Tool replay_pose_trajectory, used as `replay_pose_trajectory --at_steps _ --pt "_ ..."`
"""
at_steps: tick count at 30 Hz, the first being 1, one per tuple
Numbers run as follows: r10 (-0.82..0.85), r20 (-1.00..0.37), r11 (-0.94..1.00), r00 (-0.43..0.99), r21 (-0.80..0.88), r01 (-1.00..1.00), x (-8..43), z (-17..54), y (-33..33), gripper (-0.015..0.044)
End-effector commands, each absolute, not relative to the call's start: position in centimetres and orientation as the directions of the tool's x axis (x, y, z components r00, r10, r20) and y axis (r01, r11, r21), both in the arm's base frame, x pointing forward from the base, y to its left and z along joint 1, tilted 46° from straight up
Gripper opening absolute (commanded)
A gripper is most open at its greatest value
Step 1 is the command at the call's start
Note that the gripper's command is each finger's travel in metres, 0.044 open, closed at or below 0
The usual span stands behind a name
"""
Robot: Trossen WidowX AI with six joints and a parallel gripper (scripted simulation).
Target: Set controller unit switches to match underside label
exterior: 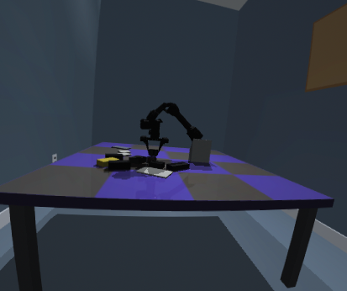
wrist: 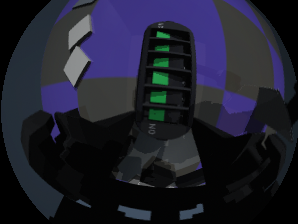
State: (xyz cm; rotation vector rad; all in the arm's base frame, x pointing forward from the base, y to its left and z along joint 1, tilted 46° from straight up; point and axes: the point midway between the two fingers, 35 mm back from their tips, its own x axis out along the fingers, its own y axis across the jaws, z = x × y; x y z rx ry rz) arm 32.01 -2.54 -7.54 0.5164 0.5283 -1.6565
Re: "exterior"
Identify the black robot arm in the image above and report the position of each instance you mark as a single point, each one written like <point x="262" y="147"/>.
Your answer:
<point x="152" y="123"/>

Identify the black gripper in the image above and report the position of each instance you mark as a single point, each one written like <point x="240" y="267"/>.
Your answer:
<point x="154" y="135"/>

